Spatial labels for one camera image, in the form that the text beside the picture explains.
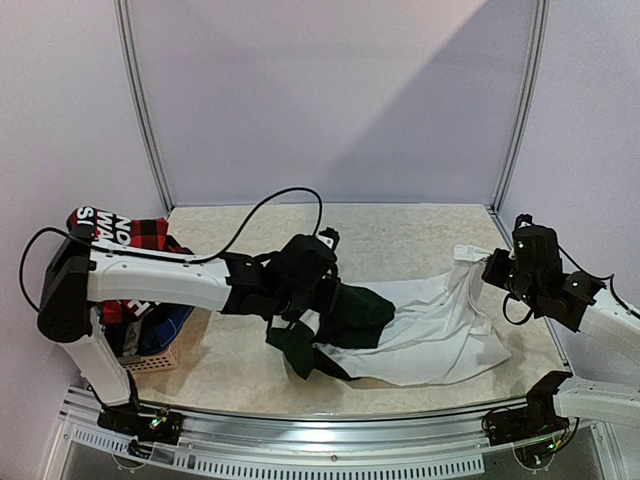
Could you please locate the white and green raglan shirt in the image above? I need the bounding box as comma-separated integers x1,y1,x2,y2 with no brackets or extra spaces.
266,245,511,386

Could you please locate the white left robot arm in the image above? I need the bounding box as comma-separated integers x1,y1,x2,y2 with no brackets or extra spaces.
37,243,325,434

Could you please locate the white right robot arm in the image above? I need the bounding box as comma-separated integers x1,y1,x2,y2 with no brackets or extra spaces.
482,249,639,436

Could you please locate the pink plastic laundry basket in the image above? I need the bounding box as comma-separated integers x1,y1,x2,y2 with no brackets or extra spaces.
118,327,184,373

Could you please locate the blue garment in basket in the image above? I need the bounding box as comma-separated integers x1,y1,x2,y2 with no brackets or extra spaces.
137,304,194,356

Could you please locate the red black plaid garment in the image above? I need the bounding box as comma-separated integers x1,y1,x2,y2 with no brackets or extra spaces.
66,206,192,325

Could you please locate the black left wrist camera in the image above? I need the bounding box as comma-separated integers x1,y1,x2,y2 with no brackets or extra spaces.
276,227,340,292

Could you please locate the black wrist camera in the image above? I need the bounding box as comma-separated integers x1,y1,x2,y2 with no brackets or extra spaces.
512,214,563,278
276,227,340,292

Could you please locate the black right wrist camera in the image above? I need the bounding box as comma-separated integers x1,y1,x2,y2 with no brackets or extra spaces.
512,214,563,278

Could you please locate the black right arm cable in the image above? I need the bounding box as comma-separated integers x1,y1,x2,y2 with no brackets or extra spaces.
502,239,631,326

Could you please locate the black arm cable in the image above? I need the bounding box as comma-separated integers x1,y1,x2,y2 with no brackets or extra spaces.
18,187,324,314
502,239,631,326

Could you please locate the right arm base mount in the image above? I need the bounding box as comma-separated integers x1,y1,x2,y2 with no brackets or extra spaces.
481,371,573,446

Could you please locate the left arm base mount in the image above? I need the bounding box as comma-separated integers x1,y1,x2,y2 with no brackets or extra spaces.
97,403,185,445

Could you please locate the front aluminium rail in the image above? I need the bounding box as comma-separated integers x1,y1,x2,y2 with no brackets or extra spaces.
39,384,621,476

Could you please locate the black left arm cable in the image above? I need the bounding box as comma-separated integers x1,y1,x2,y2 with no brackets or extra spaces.
18,187,324,314

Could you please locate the right aluminium frame post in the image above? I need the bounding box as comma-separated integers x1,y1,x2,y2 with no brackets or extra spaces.
488,0,550,217

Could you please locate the aluminium frame post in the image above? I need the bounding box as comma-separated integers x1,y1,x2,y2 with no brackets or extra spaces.
114,0,175,215
488,0,550,217

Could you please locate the left aluminium frame post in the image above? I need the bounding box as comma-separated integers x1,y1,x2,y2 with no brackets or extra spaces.
114,0,175,215

